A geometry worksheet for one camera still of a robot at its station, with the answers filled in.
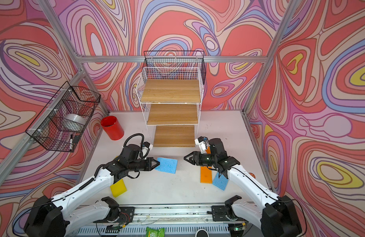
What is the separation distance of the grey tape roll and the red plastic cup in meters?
0.19

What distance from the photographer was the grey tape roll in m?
0.72

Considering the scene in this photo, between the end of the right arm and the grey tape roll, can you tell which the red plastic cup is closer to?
the grey tape roll

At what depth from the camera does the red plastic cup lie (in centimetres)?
97

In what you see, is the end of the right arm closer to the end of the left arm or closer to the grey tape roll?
the end of the left arm

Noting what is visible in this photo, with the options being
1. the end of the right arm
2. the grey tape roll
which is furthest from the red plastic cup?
the end of the right arm
